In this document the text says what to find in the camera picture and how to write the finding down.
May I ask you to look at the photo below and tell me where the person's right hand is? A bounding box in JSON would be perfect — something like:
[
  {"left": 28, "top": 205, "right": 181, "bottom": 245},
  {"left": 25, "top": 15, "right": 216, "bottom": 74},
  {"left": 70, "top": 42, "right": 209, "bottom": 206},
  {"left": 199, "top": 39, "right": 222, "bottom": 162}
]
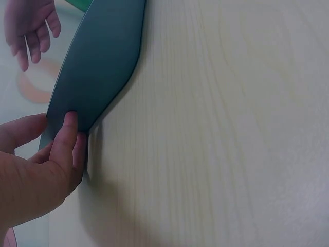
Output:
[{"left": 4, "top": 0, "right": 62, "bottom": 72}]

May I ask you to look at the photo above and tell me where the person's left hand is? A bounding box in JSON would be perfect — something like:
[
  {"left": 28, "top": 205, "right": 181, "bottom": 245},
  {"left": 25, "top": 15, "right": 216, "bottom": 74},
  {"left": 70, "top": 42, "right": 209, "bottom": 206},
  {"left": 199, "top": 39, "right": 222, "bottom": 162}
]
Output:
[{"left": 0, "top": 111, "right": 88, "bottom": 234}]

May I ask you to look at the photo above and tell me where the dark teal flexible sheet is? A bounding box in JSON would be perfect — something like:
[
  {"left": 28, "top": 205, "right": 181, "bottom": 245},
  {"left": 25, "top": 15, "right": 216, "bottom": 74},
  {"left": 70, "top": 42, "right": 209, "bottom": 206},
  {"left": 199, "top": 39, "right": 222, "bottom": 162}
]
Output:
[{"left": 38, "top": 0, "right": 147, "bottom": 153}]

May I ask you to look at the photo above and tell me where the bright green flat thing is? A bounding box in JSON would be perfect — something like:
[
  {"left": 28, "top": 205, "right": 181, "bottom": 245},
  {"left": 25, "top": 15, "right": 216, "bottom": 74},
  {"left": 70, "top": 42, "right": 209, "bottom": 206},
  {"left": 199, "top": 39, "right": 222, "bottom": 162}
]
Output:
[{"left": 65, "top": 0, "right": 95, "bottom": 12}]

